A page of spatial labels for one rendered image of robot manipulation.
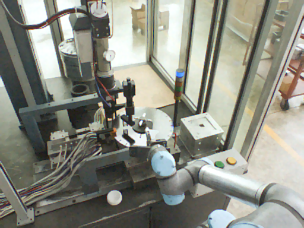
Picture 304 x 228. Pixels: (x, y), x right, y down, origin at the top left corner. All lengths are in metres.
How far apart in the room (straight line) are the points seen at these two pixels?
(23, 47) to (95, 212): 0.95
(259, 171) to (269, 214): 1.93
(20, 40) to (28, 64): 0.14
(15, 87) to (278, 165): 2.27
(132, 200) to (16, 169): 0.66
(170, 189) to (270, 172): 1.79
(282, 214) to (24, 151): 1.38
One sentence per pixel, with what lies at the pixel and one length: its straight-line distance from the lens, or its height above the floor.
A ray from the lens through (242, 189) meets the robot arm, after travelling 0.79.
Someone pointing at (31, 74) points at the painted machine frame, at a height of 1.09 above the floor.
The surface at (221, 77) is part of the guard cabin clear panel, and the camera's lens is 1.44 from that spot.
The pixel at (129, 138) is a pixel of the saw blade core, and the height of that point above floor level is 0.95.
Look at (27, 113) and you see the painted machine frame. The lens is 1.43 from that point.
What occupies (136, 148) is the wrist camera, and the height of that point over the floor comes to 1.10.
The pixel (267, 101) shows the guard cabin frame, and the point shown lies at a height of 1.23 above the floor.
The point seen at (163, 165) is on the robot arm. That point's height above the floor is 1.20.
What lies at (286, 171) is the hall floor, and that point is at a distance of 2.68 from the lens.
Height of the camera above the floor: 1.86
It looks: 39 degrees down
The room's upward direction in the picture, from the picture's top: 1 degrees clockwise
